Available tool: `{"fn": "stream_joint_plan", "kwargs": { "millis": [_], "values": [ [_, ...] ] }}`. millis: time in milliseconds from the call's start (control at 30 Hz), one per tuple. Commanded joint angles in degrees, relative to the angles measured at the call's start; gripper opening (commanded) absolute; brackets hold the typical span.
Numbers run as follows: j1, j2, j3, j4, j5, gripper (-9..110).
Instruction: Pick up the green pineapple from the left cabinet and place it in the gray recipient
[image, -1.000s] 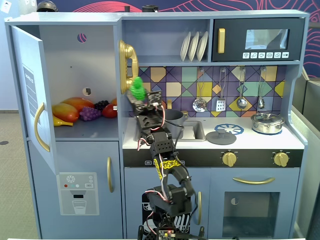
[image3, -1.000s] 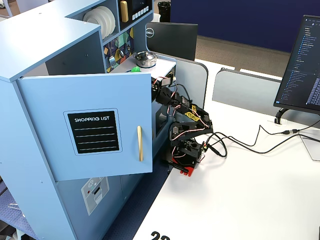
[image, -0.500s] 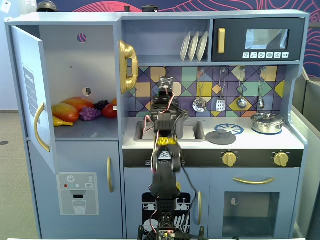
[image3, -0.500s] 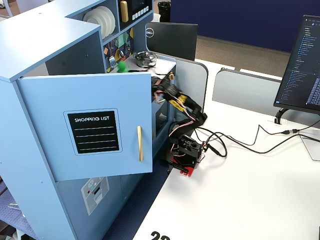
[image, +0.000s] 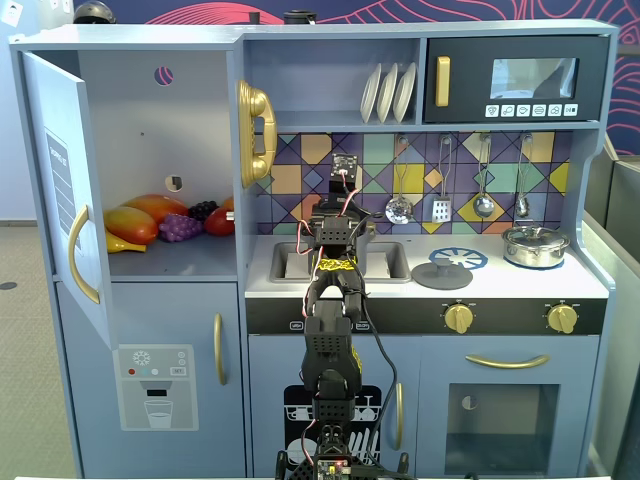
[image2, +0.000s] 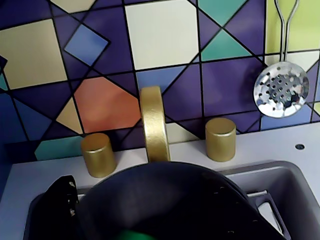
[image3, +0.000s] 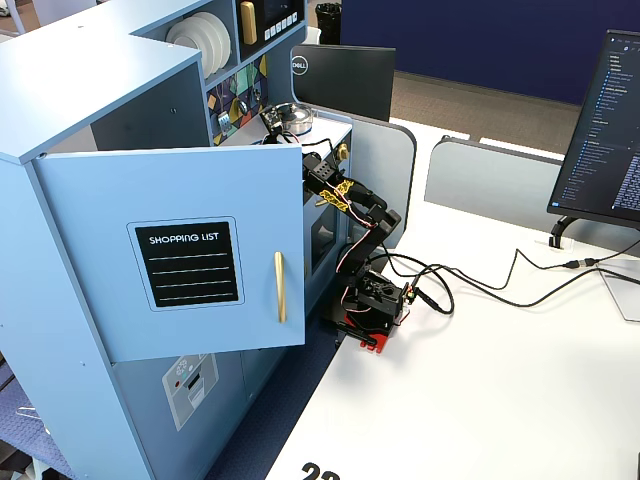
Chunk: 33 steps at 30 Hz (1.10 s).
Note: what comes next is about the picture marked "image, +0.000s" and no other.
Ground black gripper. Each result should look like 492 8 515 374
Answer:
319 172 385 222

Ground metal skimmer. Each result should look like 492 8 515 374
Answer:
384 134 415 224

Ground gray toy faucet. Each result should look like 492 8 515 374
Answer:
357 219 379 277

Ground metal slotted spatula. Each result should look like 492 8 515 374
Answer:
431 134 455 223

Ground gray round lid with knob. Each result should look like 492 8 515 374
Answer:
410 260 474 291

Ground gray toy sink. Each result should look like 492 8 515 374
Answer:
269 241 412 285

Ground metal ladle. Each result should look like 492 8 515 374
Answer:
472 133 496 219

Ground gray toy plate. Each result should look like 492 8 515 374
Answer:
392 61 418 125
376 62 400 125
360 63 384 124

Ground gold stove knob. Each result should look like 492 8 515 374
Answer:
443 303 477 336
546 303 582 336

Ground gold toy telephone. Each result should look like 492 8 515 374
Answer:
236 79 278 189

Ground metal spoon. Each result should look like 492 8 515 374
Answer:
514 133 533 219

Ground red toy fruit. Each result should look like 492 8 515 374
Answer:
203 206 236 238

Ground blue toy kitchen body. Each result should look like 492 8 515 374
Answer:
8 19 621 479

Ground steel pot lid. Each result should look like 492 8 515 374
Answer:
503 224 569 247

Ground dark toy grapes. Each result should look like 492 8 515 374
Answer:
187 200 220 220

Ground steel cooking pot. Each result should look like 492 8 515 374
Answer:
502 238 571 269

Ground black microwave door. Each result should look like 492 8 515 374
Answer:
423 35 611 124

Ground purple toy grapes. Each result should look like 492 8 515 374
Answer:
158 213 206 244

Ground blue oven door with window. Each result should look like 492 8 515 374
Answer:
419 335 601 477

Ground black cylinder object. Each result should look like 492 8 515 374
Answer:
283 9 318 27

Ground large orange red toy mango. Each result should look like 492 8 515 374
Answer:
122 193 191 227

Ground small orange red toy mango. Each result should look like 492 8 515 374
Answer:
103 205 161 246

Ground blue freezer door with dispenser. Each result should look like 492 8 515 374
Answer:
55 280 240 479

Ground yellow toy banana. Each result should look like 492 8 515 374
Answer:
105 231 149 255

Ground robot controller board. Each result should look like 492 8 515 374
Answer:
314 457 352 480

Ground black helmet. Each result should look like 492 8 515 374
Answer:
72 0 118 25

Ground blue fridge door with list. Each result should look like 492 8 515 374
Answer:
20 51 120 352

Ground red white servo wire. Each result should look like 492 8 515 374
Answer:
297 218 326 281

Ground black power cable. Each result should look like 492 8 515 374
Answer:
344 219 401 476

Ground gold microwave door handle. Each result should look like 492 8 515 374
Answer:
434 56 452 108

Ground gold oven door handle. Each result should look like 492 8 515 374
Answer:
464 353 551 371

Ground gold dishwasher door handle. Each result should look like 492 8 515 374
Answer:
394 382 405 451

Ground gold freezer door handle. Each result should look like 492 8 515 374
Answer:
213 313 228 387

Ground gold curved fridge door handle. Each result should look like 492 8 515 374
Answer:
67 204 102 305

